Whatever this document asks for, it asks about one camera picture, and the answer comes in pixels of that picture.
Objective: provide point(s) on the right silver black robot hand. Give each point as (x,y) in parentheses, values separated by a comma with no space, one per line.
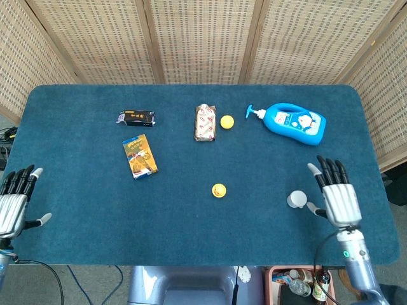
(341,203)

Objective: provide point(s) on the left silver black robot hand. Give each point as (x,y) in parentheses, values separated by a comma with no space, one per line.
(11,209)

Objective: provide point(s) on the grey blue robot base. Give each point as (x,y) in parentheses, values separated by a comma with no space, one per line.
(194,286)

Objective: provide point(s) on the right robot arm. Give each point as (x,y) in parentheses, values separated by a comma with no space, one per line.
(359,267)

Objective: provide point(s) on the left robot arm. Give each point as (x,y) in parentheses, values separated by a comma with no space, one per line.
(4,254)

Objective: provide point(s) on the yellow round toy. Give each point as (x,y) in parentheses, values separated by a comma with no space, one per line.
(219,196)

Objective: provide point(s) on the small white jar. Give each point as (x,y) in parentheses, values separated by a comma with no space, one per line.
(296,198)

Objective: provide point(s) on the black equipment box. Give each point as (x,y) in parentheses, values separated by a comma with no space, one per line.
(397,187)

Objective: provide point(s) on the brown glass bottle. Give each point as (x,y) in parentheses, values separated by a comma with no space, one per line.
(321,286)

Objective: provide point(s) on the blue cartoon pump bottle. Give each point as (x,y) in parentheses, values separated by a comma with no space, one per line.
(295,124)

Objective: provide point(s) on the clear plastic bottle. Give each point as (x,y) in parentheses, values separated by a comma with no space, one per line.
(299,286)

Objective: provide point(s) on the blue snack packet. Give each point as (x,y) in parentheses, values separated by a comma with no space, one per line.
(281,278)

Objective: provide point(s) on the pink plastic bin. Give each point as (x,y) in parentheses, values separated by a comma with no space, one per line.
(270,289)

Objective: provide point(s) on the white power strip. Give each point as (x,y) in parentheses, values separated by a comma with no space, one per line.
(245,274)

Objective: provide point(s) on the blue orange food box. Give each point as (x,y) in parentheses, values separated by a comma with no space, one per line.
(140,156)

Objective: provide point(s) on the yellow round ball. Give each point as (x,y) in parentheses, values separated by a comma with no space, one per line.
(227,122)

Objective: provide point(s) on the blue table mat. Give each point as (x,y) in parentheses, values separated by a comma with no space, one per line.
(190,228)

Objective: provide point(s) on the black carton box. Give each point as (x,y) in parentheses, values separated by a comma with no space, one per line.
(136,118)

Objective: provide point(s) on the wrapped red white snack bar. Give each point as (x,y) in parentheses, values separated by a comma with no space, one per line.
(205,124)

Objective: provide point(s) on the woven folding screen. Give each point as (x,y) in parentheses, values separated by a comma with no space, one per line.
(203,41)

